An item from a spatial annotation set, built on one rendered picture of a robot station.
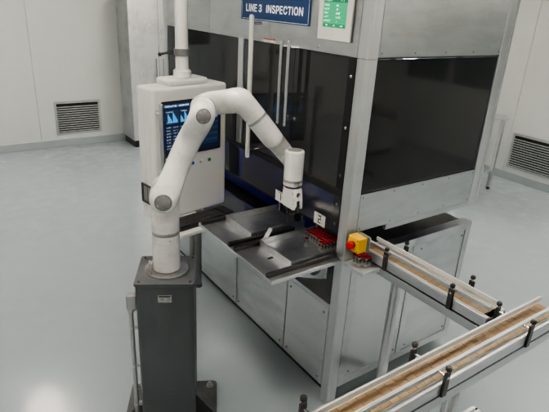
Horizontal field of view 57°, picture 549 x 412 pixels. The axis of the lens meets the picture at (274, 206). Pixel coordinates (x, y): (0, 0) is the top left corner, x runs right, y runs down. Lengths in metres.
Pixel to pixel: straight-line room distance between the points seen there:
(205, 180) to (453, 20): 1.58
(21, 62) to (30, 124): 0.79
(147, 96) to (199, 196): 0.68
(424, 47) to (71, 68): 5.63
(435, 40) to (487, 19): 0.37
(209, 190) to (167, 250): 0.94
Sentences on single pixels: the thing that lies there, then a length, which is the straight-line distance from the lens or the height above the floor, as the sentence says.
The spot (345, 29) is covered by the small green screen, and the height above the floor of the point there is 1.91.
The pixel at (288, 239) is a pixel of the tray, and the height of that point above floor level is 0.88.
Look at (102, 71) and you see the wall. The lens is 7.44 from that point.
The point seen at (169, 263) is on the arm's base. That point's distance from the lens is 2.24.
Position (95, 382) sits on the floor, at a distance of 3.09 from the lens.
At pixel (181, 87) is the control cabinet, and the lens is 2.80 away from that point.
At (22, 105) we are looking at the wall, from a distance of 7.28.
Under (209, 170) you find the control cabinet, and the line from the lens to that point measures 3.03.
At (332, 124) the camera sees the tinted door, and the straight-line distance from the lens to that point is 2.32.
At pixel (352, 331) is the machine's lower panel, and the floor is 0.43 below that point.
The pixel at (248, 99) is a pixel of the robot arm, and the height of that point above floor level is 1.64.
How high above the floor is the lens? 2.00
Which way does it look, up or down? 22 degrees down
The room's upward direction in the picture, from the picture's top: 3 degrees clockwise
